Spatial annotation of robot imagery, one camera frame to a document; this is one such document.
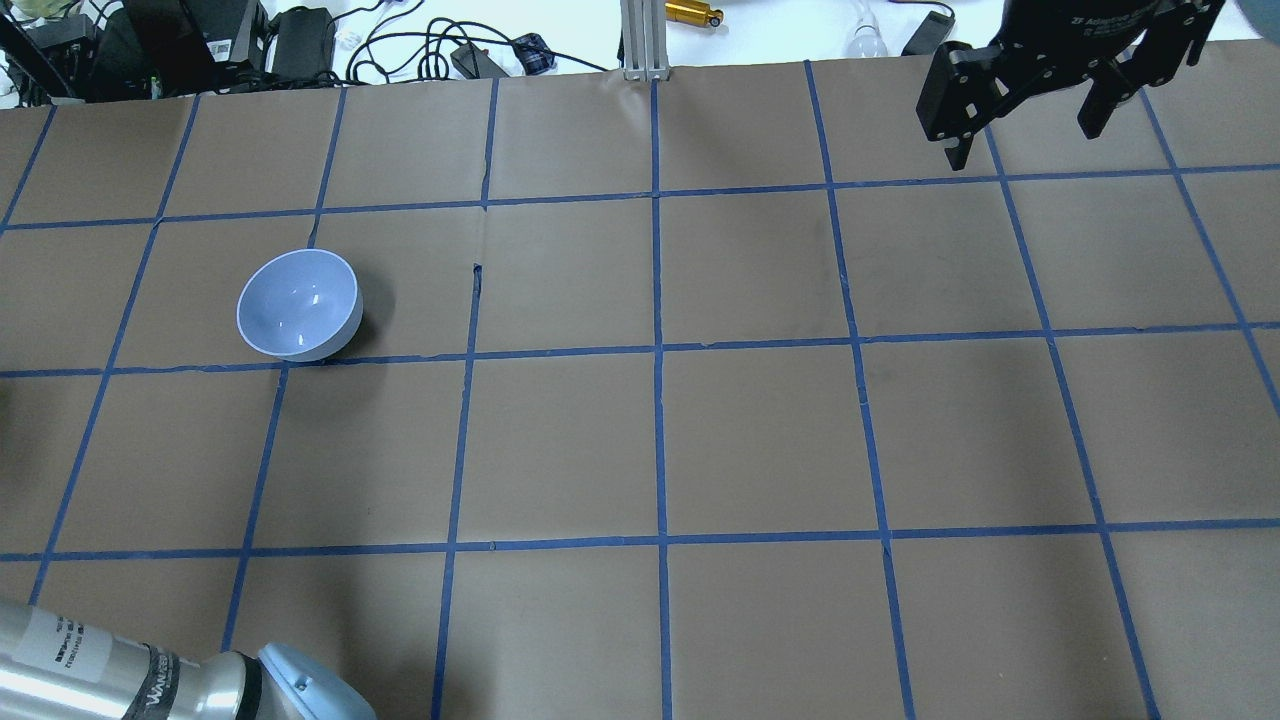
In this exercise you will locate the black power adapter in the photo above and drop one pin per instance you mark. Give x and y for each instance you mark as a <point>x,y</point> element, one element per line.
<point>931,32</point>

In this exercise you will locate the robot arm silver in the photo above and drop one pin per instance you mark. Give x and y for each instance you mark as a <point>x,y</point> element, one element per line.
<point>53,667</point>

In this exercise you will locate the blue bowl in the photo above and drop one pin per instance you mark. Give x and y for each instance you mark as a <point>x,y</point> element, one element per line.
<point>303,306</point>

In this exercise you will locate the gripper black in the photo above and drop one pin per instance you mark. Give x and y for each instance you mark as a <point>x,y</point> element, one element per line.
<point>1075,30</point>

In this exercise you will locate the white light bulb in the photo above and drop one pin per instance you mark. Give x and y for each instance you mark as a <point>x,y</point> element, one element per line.
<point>864,40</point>

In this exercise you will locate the aluminium frame post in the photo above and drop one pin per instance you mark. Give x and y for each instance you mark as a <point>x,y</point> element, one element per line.
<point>643,33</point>

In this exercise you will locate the yellow cylindrical tool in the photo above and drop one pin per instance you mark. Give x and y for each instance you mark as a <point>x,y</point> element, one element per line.
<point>699,14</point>

